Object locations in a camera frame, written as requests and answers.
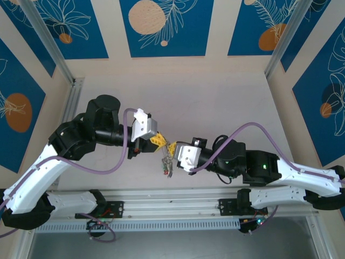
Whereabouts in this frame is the metal key holder with rings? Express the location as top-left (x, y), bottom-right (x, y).
top-left (160, 140), bottom-right (175, 179)

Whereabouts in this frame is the controller board with LEDs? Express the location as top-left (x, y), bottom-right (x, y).
top-left (85, 219), bottom-right (110, 238)
top-left (238, 217), bottom-right (270, 236)

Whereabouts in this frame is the blue panel with dark circle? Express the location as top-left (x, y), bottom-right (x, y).
top-left (292, 25), bottom-right (345, 167)

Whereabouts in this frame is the blue panel with orange oval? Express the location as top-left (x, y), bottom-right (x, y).
top-left (0, 37), bottom-right (47, 174)

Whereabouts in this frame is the grey metal sheet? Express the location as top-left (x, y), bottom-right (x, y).
top-left (26, 219), bottom-right (319, 259)

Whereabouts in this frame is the blue panel with peach circle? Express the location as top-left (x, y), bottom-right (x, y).
top-left (119, 0), bottom-right (215, 58)

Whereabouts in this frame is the blue panel with orange circle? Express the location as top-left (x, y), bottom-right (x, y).
top-left (227, 0), bottom-right (305, 57)

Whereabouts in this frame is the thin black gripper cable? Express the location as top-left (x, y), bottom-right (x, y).
top-left (216, 172), bottom-right (234, 186)

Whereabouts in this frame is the aluminium side table rail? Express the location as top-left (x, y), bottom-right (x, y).
top-left (60, 77), bottom-right (86, 125)

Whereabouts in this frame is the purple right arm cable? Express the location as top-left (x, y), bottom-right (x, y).
top-left (192, 122), bottom-right (345, 235)

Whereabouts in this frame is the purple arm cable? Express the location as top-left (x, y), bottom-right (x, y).
top-left (192, 122), bottom-right (345, 235)
top-left (0, 107), bottom-right (140, 243)

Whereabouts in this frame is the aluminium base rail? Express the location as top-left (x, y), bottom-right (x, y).
top-left (34, 187), bottom-right (320, 223)

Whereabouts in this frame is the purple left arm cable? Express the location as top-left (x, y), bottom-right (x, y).
top-left (0, 107), bottom-right (140, 243)

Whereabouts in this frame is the grey slotted cable duct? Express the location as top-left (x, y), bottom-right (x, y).
top-left (40, 219), bottom-right (240, 233)

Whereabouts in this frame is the blue floral wall panel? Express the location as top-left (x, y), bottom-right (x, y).
top-left (33, 0), bottom-right (110, 60)
top-left (280, 0), bottom-right (345, 73)
top-left (0, 0), bottom-right (57, 78)

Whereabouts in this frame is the aluminium frame post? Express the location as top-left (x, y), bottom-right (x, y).
top-left (306, 215), bottom-right (334, 259)
top-left (264, 0), bottom-right (315, 79)
top-left (12, 234), bottom-right (37, 259)
top-left (18, 0), bottom-right (76, 86)

